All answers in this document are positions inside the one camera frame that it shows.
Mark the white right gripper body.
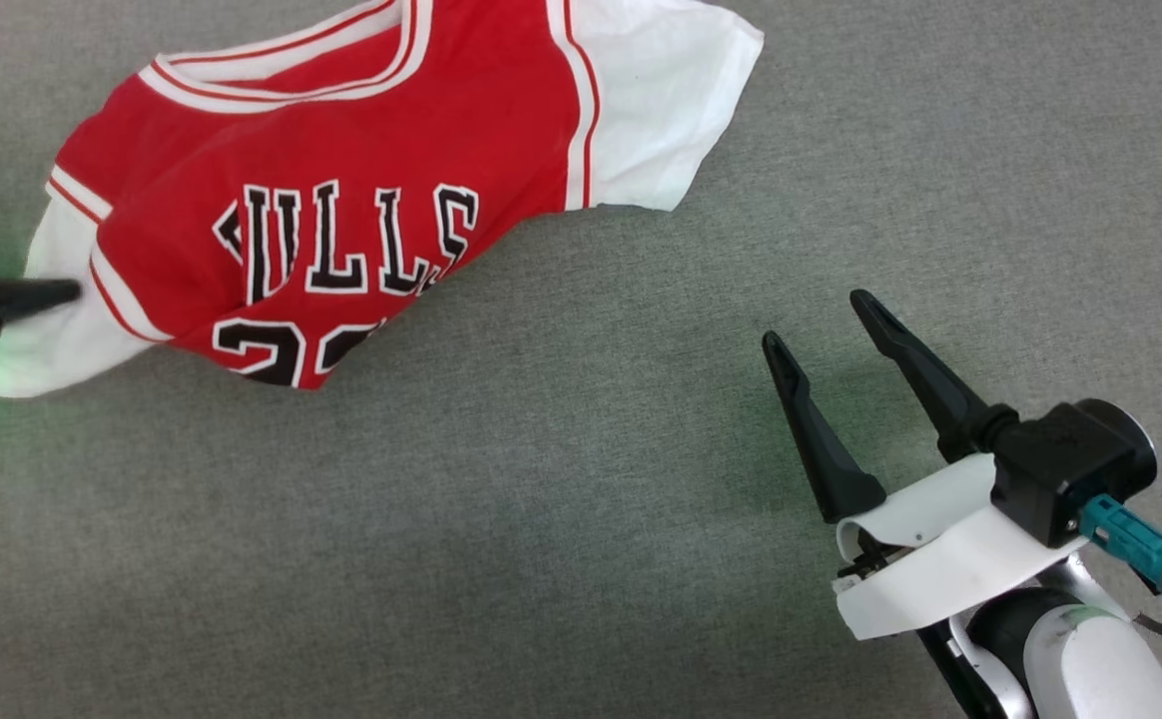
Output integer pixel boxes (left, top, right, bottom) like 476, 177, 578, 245
833, 454, 1091, 641

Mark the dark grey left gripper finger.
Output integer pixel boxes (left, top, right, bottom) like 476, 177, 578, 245
0, 279, 82, 328

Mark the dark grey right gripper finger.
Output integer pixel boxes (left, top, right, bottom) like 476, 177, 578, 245
850, 289, 993, 463
762, 331, 887, 524

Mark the red white basketball jersey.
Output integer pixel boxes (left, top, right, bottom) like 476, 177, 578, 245
0, 0, 767, 398

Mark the right camera cable teal plug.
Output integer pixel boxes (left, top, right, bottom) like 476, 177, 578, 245
1078, 492, 1162, 625

